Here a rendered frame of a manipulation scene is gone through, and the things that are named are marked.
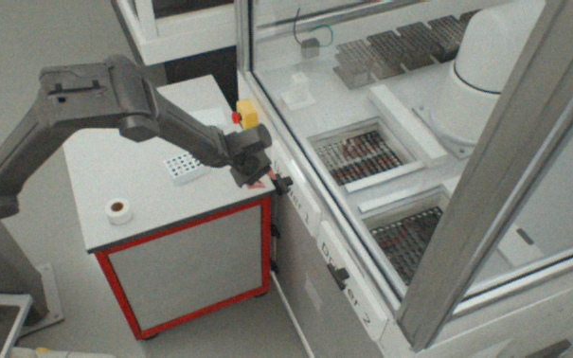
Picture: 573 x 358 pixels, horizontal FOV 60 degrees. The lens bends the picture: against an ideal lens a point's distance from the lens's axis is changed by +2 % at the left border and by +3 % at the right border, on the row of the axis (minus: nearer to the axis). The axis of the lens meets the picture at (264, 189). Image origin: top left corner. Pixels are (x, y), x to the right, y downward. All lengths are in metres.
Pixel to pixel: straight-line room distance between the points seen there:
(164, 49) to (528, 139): 1.50
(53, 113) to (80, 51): 2.92
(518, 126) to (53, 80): 0.56
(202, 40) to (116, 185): 0.68
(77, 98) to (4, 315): 0.54
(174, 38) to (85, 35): 1.87
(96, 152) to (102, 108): 1.03
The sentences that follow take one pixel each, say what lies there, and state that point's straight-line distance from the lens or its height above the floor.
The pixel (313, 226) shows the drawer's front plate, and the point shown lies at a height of 0.87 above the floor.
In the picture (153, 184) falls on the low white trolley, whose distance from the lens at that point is 1.57.
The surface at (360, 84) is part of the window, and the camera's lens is 0.94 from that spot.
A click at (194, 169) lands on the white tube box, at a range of 1.54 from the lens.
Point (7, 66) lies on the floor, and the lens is 3.63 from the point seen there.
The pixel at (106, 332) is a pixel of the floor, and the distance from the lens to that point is 2.20.
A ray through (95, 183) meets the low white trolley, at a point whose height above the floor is 0.76.
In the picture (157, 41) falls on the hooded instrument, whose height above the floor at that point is 0.90.
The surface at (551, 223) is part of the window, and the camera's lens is 0.91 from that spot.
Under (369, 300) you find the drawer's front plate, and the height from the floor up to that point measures 0.93.
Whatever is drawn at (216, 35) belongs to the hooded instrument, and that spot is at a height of 0.87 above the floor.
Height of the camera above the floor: 1.93
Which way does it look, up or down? 50 degrees down
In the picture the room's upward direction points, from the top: straight up
